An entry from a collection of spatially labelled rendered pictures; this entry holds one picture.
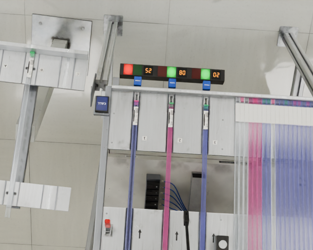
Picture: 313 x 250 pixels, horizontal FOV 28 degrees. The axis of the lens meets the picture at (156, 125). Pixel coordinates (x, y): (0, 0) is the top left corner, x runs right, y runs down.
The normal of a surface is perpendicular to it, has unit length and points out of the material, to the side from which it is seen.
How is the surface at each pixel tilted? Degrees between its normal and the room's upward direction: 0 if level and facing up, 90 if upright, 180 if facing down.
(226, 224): 44
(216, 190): 0
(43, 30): 0
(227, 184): 0
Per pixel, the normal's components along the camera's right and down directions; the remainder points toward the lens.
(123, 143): 0.04, -0.29
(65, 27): 0.00, 0.45
